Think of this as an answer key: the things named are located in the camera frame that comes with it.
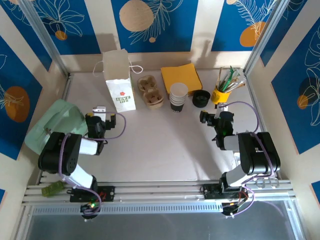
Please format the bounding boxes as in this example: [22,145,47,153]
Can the green paper coffee cup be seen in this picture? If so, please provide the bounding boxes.
[169,83,189,100]

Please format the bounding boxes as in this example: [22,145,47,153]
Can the white paper bag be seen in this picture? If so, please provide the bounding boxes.
[92,49,144,114]

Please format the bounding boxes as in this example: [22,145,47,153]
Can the yellow holder mug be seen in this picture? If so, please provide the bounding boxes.
[211,85,232,104]

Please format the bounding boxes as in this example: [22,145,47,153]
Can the mint green zip pouch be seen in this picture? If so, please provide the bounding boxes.
[24,98,89,156]

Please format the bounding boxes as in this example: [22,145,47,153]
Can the wooden stirrer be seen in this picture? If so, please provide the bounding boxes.
[217,66,224,89]

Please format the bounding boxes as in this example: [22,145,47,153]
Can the yellow napkin stack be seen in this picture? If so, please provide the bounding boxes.
[160,62,203,97]

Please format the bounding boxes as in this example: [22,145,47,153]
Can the green plastic object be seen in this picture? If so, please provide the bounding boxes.
[41,181,65,198]

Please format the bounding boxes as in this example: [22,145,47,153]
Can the small circuit board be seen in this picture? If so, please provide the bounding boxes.
[221,201,245,219]
[79,202,102,220]

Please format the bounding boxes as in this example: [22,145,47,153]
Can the grey metal panel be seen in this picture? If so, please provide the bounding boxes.
[24,199,300,240]

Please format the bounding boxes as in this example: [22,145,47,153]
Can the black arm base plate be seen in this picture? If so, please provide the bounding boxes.
[69,186,116,203]
[201,183,252,201]

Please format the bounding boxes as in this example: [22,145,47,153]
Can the metal wire hook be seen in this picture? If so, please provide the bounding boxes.
[254,176,280,189]

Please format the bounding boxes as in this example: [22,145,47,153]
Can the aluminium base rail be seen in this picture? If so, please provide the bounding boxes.
[21,178,298,206]

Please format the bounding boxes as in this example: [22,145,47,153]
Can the aluminium frame post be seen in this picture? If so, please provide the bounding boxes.
[243,0,286,76]
[18,0,70,77]

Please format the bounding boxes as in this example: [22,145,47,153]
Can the grey slotted cable duct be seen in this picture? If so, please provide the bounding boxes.
[29,201,224,216]

